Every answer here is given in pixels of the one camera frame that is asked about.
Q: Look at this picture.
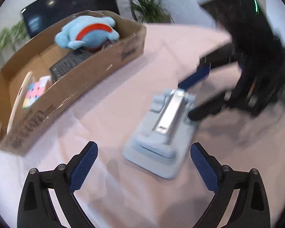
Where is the cream clear phone case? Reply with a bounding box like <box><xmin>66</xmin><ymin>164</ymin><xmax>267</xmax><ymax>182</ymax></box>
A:
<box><xmin>7</xmin><ymin>71</ymin><xmax>35</xmax><ymax>133</ymax></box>

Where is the white folding phone stand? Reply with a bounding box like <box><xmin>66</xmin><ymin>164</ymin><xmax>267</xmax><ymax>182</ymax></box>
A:
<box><xmin>123</xmin><ymin>89</ymin><xmax>197</xmax><ymax>179</ymax></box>

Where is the green potted plant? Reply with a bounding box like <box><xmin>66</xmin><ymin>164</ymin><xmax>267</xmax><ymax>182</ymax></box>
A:
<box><xmin>0</xmin><ymin>20</ymin><xmax>28</xmax><ymax>55</ymax></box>

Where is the brown cardboard box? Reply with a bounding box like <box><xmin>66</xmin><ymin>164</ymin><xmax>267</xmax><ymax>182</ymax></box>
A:
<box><xmin>0</xmin><ymin>10</ymin><xmax>147</xmax><ymax>155</ymax></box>

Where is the pastel rubik's cube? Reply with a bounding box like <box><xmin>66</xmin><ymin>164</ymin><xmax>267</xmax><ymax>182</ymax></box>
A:
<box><xmin>22</xmin><ymin>75</ymin><xmax>53</xmax><ymax>109</ymax></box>

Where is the light blue plush toy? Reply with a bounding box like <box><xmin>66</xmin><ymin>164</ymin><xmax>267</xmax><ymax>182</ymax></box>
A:
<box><xmin>54</xmin><ymin>15</ymin><xmax>120</xmax><ymax>51</ymax></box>

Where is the black tv screen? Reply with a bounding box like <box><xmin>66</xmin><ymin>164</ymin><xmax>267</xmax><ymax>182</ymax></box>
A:
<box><xmin>21</xmin><ymin>0</ymin><xmax>120</xmax><ymax>38</ymax></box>

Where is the pink bed sheet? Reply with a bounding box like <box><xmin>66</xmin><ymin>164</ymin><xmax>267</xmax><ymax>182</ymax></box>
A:
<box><xmin>0</xmin><ymin>23</ymin><xmax>285</xmax><ymax>228</ymax></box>

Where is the tall leafy plant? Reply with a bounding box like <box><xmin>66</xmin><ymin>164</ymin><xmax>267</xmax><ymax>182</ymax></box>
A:
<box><xmin>129</xmin><ymin>0</ymin><xmax>174</xmax><ymax>24</ymax></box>

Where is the black flat box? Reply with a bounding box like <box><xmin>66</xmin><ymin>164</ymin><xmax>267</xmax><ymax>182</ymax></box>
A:
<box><xmin>49</xmin><ymin>48</ymin><xmax>93</xmax><ymax>82</ymax></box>

